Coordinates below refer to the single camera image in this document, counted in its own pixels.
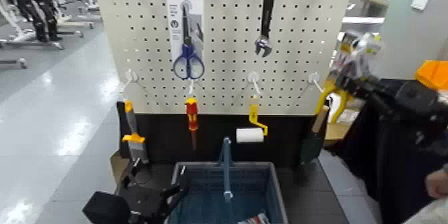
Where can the red white packet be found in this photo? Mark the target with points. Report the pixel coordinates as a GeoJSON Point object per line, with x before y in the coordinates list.
{"type": "Point", "coordinates": [255, 219]}

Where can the blue scissors on card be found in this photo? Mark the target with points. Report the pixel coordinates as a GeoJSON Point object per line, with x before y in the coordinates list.
{"type": "Point", "coordinates": [176, 8]}

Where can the grey garment of person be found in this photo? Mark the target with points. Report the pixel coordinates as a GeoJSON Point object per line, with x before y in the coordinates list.
{"type": "Point", "coordinates": [430, 213]}

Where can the person's bare hand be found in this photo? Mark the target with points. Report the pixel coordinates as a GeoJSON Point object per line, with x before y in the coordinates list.
{"type": "Point", "coordinates": [437, 183]}

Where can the black robot on stand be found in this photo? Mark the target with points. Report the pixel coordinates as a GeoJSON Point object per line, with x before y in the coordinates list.
{"type": "Point", "coordinates": [38, 12]}

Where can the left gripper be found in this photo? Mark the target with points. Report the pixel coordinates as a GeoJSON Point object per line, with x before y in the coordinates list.
{"type": "Point", "coordinates": [143, 200]}

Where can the white robot stand rack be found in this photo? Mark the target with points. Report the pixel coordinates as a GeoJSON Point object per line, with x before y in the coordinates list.
{"type": "Point", "coordinates": [80, 4]}

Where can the beige pegboard panel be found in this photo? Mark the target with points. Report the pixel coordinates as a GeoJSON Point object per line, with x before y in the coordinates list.
{"type": "Point", "coordinates": [227, 43]}

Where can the brown cardboard box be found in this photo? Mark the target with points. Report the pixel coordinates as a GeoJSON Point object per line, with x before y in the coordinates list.
{"type": "Point", "coordinates": [336, 130]}

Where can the red yellow screwdriver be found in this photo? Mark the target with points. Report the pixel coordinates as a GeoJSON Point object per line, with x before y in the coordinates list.
{"type": "Point", "coordinates": [192, 113]}

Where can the brown cardboard piece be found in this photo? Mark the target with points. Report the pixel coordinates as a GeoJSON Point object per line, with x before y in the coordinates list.
{"type": "Point", "coordinates": [117, 164]}

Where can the white wheeled stand base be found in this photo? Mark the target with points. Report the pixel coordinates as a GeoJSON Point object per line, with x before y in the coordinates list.
{"type": "Point", "coordinates": [15, 62]}

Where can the orange plastic bin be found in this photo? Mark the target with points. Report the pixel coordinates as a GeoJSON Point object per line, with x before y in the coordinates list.
{"type": "Point", "coordinates": [434, 74]}

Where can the yellow pliers with card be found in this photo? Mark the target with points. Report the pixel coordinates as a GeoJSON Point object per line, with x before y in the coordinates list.
{"type": "Point", "coordinates": [323, 94]}

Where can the white pegboard hook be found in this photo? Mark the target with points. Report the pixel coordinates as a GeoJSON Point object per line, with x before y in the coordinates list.
{"type": "Point", "coordinates": [190, 88]}
{"type": "Point", "coordinates": [253, 77]}
{"type": "Point", "coordinates": [131, 76]}
{"type": "Point", "coordinates": [313, 77]}

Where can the black adjustable wrench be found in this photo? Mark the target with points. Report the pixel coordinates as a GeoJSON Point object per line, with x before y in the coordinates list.
{"type": "Point", "coordinates": [267, 12]}

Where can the white stairs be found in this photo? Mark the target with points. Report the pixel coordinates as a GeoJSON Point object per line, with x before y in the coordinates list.
{"type": "Point", "coordinates": [360, 20]}

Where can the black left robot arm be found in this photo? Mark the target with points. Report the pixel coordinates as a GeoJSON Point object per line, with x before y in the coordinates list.
{"type": "Point", "coordinates": [105, 209]}

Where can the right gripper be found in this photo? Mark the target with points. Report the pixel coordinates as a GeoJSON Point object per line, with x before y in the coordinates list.
{"type": "Point", "coordinates": [416, 97]}

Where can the orange grey paint brush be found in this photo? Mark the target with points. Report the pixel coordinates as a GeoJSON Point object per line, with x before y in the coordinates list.
{"type": "Point", "coordinates": [132, 138]}

